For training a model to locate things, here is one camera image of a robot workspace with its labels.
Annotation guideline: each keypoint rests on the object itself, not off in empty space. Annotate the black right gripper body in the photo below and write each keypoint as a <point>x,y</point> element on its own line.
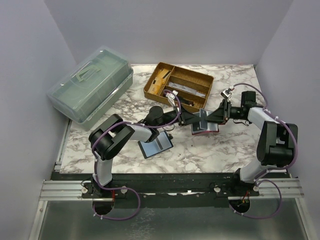
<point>227,111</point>

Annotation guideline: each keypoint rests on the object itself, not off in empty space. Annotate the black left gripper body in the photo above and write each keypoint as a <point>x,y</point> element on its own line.
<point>181,117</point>

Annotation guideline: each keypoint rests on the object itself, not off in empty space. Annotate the red leather card holder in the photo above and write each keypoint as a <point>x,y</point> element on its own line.
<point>203,126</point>

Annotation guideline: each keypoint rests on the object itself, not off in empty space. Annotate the black leather card holder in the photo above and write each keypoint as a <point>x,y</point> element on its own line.
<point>162,143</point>

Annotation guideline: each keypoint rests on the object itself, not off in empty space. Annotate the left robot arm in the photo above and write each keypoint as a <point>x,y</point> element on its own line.
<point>111,136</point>

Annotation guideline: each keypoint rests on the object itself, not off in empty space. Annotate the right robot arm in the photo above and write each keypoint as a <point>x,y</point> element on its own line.
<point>277,147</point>

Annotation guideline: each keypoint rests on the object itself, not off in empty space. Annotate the white cards in tray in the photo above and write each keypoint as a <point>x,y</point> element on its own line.
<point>186,89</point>

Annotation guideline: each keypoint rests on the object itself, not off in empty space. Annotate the gold cards in tray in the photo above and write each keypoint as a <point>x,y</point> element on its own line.
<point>158,81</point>

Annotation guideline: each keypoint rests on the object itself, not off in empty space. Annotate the woven wicker organizer tray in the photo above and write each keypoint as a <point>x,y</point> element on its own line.
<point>193,88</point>

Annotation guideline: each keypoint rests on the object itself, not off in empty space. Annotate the green plastic storage box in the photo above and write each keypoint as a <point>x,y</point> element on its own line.
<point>90,90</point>

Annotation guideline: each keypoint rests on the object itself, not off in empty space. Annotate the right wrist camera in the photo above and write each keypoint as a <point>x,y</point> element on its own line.
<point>227,93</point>

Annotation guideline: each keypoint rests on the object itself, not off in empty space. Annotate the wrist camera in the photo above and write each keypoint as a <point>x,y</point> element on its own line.
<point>227,93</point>
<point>171,96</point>

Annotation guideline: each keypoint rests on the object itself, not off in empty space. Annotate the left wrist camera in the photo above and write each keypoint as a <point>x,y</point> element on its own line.
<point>171,96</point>

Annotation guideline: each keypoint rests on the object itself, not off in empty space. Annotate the black mounting base rail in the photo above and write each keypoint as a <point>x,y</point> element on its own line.
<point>179,190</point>

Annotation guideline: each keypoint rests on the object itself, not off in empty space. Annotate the aluminium extrusion rail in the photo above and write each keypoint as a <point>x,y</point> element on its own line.
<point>62,190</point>

